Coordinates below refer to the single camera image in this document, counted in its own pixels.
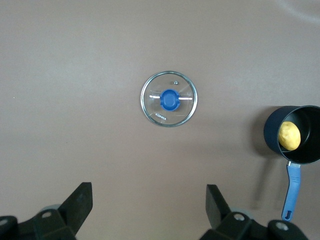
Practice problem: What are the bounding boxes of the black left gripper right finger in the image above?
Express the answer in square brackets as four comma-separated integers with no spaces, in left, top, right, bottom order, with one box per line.
[205,184,309,240]

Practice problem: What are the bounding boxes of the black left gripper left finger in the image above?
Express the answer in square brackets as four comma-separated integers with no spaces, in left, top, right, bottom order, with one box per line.
[0,182,94,240]

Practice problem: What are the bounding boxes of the yellow potato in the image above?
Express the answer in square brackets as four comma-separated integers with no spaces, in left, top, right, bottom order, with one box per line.
[278,121,302,152]

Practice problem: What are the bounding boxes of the glass lid with blue knob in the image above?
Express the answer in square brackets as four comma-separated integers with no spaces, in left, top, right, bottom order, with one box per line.
[139,70,199,128]

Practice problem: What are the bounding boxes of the brown table cover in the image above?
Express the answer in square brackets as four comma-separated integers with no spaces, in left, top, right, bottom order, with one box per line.
[0,0,320,240]

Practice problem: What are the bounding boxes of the black pot with blue handle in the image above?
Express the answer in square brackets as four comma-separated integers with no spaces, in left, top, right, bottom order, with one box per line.
[263,104,320,222]

